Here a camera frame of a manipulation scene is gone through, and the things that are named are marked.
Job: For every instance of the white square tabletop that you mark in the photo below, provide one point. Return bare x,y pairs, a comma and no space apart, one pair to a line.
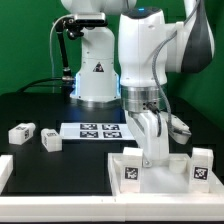
169,177

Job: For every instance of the black camera on stand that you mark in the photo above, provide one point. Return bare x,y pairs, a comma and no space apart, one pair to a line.
74,24

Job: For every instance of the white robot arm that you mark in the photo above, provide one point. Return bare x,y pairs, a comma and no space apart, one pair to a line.
127,52

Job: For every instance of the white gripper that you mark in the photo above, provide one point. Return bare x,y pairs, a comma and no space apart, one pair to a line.
151,133

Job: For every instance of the white marker base plate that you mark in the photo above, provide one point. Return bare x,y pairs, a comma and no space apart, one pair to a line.
95,131

